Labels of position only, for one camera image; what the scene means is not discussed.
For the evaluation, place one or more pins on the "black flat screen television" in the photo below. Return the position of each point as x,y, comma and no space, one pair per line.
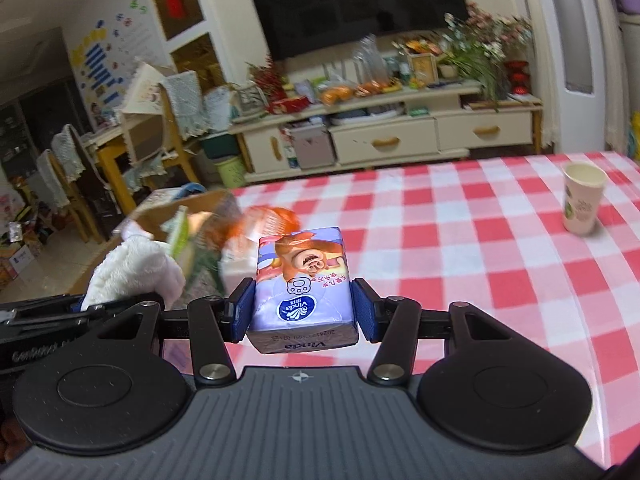
355,0

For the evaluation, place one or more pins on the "red vase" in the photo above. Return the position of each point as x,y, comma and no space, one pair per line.
518,75

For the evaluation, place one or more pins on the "orange tissue pack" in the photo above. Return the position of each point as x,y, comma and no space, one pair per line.
255,223

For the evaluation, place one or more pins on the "paper cup with green print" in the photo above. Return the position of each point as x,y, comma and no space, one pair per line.
584,185

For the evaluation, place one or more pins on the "red gift box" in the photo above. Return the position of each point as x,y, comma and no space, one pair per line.
288,106

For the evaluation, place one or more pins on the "white plush sock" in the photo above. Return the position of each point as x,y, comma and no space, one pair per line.
135,267

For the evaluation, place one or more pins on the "green trash bin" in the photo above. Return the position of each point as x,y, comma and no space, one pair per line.
231,170

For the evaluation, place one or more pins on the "pink checkered tablecloth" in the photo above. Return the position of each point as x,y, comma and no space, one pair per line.
490,232

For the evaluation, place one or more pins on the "pink storage box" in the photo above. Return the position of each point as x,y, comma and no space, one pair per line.
313,147

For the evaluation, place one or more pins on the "green white towel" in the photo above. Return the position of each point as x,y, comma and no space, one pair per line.
178,232

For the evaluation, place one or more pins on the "wooden dining table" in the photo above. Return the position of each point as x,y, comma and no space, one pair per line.
105,147

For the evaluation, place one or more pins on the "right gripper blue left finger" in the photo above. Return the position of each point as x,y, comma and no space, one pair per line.
213,321

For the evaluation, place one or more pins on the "white tower air conditioner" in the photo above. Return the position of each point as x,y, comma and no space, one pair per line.
580,74

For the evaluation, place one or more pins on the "purple vinda tissue pack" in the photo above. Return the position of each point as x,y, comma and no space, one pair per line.
302,299

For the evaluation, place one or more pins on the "framed picture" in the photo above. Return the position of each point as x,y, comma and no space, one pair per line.
423,67

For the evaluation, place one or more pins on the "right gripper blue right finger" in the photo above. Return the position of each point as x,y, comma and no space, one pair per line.
393,323

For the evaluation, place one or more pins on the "wooden chair with cover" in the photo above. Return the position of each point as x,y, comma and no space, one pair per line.
149,128

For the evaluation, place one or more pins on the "cream tv stand cabinet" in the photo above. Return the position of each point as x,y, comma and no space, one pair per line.
447,122

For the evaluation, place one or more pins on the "bag of oranges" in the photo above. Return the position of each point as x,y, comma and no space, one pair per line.
336,93

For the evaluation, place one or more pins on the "cardboard box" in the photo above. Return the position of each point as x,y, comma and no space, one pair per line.
153,216

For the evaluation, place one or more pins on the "purple plastic basin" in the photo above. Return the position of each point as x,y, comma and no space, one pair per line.
631,7

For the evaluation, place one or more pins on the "artificial flower bouquet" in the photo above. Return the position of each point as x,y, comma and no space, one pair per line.
479,46

